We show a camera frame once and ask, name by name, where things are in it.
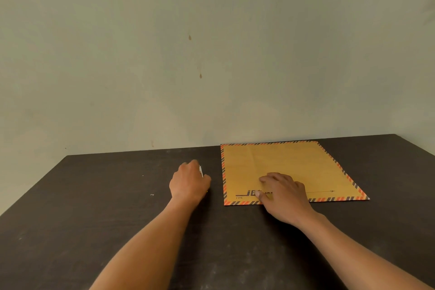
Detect person's left hand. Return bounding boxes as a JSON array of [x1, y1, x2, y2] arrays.
[[169, 159, 212, 209]]

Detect person's right hand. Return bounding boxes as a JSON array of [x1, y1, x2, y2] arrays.
[[255, 172, 328, 232]]

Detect brown envelope with striped border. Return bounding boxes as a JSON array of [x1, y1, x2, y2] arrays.
[[220, 140, 370, 207]]

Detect person's right forearm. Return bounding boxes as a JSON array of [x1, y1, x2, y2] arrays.
[[299, 213, 434, 290]]

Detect person's left forearm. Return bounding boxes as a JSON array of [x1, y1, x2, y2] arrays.
[[89, 198, 198, 290]]

